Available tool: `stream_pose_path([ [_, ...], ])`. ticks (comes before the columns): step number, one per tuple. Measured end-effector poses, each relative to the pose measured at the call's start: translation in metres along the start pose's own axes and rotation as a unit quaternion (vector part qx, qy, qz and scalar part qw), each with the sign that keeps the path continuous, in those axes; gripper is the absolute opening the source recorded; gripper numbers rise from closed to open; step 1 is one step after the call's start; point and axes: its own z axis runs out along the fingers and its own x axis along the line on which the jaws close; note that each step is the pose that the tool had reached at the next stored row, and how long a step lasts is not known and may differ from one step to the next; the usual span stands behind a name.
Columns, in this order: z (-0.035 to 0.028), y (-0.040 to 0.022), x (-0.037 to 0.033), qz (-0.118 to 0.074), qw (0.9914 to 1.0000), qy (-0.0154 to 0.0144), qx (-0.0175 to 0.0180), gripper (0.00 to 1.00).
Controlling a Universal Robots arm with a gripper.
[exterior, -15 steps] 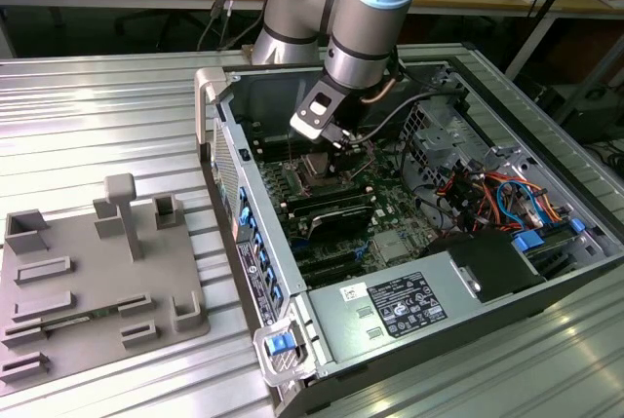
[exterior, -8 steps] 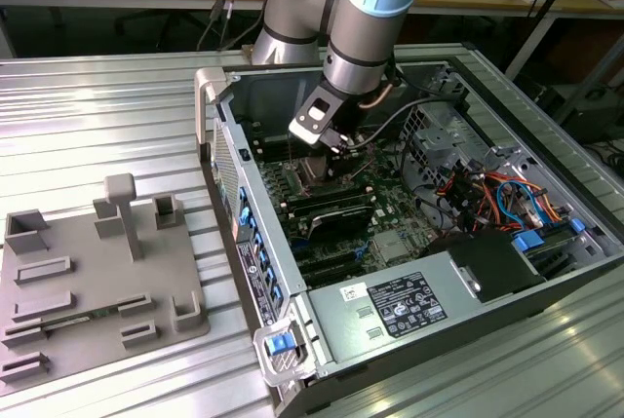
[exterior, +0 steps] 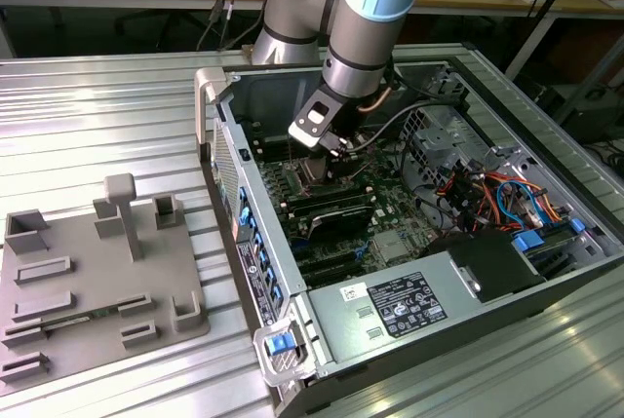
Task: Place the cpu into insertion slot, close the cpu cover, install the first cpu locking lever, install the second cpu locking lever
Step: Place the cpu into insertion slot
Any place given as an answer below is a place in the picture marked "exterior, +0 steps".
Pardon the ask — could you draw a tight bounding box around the black camera cable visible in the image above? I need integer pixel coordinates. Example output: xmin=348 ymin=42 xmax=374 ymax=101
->
xmin=350 ymin=100 xmax=435 ymax=151

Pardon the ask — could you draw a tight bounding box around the orange wire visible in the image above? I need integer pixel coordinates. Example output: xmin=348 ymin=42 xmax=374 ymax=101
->
xmin=480 ymin=171 xmax=562 ymax=219

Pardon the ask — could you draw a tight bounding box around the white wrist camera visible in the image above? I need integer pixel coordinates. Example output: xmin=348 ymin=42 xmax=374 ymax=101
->
xmin=287 ymin=88 xmax=342 ymax=149

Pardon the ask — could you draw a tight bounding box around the black RAM slot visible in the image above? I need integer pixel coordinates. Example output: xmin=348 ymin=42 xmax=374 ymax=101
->
xmin=260 ymin=144 xmax=296 ymax=162
xmin=280 ymin=186 xmax=374 ymax=209
xmin=253 ymin=134 xmax=293 ymax=152
xmin=290 ymin=196 xmax=379 ymax=219

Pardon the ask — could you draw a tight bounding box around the CPU socket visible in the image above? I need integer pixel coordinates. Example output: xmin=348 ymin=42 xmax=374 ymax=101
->
xmin=290 ymin=159 xmax=352 ymax=196

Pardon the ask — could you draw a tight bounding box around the grey case handle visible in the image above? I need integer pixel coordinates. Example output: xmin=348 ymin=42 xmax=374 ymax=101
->
xmin=252 ymin=318 xmax=321 ymax=388
xmin=193 ymin=68 xmax=230 ymax=161

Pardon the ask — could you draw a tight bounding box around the green motherboard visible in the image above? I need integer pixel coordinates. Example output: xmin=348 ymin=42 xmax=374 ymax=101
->
xmin=257 ymin=125 xmax=440 ymax=287

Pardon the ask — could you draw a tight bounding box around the metal socket cover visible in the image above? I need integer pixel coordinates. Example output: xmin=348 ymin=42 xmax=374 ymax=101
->
xmin=348 ymin=133 xmax=380 ymax=178

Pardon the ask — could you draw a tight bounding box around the blue wire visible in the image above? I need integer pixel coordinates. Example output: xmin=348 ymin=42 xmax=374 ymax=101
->
xmin=496 ymin=179 xmax=545 ymax=229

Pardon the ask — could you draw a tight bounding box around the blue handle latch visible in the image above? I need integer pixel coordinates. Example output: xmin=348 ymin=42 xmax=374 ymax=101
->
xmin=265 ymin=333 xmax=298 ymax=356

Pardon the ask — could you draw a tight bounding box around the grey metal PC case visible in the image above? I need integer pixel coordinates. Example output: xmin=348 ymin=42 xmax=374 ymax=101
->
xmin=193 ymin=55 xmax=624 ymax=418

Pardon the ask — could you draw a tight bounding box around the black expansion slot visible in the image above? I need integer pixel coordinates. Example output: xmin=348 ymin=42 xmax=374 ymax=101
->
xmin=301 ymin=261 xmax=365 ymax=287
xmin=296 ymin=247 xmax=360 ymax=268

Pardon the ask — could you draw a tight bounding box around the silver power supply unit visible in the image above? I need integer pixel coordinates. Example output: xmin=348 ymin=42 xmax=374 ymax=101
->
xmin=306 ymin=249 xmax=493 ymax=365

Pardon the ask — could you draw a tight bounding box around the grey parts rack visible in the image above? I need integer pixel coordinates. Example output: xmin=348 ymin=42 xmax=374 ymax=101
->
xmin=0 ymin=172 xmax=212 ymax=385

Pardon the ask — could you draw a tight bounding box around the silver chipset heatsink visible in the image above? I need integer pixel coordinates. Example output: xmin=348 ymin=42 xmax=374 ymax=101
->
xmin=372 ymin=231 xmax=410 ymax=263

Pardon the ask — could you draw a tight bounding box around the green RAM stick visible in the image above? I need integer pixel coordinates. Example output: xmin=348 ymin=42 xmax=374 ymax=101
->
xmin=41 ymin=306 xmax=121 ymax=330

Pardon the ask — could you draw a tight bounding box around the black graphics card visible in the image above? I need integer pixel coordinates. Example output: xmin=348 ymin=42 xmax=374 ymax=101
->
xmin=304 ymin=206 xmax=376 ymax=244

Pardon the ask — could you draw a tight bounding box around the black plastic shroud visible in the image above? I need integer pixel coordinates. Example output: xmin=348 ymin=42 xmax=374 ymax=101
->
xmin=421 ymin=230 xmax=547 ymax=305

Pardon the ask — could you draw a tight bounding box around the metal disk bay cage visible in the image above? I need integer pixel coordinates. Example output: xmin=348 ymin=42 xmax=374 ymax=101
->
xmin=399 ymin=98 xmax=493 ymax=195

